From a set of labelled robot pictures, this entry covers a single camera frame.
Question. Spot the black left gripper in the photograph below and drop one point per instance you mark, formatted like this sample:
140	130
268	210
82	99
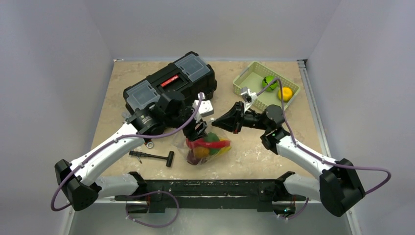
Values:
193	133

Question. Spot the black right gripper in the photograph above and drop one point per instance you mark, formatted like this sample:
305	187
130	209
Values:
239	115

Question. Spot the green toy pepper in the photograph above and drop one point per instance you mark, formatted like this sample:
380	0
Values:
212	138

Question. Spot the red toy chili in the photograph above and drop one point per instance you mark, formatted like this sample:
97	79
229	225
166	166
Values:
202	143

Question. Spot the red toy apple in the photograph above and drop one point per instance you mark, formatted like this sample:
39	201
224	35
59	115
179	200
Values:
191	144

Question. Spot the orange toy fruit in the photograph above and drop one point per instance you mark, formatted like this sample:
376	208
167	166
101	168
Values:
201	152

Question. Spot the clear zip top bag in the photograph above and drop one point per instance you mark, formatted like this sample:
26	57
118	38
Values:
179	142

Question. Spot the yellow toy banana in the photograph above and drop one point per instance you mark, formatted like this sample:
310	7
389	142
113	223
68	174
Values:
225	149

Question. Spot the dark red toy fruit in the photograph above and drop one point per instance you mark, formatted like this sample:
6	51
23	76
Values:
191	158

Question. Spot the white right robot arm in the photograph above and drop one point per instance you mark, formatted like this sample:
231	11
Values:
335	184

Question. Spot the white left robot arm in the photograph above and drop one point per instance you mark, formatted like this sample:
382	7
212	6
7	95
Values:
80	182

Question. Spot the black rubber mallet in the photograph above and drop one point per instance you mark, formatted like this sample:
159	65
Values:
169	158

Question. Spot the green plastic basket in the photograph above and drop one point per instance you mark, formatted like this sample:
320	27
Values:
254	78

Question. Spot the red adjustable wrench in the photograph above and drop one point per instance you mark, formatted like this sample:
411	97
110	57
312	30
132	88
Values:
149	144

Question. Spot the green toy ball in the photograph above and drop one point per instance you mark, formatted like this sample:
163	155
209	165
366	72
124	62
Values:
269	83

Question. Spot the black plastic toolbox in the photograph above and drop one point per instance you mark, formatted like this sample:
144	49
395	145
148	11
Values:
168	84

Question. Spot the yellow toy lemon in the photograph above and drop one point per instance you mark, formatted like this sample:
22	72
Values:
285	94

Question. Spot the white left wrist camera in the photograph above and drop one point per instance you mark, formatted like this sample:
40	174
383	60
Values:
205	109

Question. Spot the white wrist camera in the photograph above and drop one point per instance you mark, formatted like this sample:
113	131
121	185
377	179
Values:
205	109
248	97

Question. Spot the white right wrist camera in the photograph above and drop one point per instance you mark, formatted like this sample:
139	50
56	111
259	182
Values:
248	97

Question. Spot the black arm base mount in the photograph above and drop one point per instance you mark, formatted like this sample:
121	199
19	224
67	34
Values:
262	195

